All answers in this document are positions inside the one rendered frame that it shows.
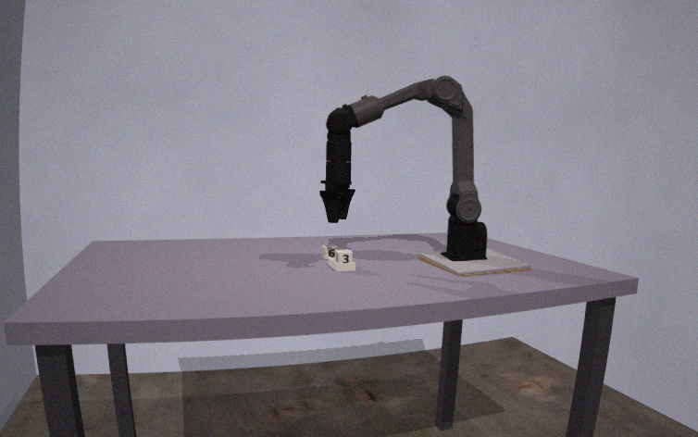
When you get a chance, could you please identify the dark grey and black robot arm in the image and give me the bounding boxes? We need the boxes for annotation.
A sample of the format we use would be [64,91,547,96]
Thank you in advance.
[326,76,487,261]

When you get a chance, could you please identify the white cube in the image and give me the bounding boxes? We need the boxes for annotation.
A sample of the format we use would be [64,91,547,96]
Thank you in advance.
[335,250,353,264]
[322,244,338,260]

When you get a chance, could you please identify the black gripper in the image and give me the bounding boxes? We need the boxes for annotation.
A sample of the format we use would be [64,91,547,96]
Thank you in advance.
[319,161,355,223]

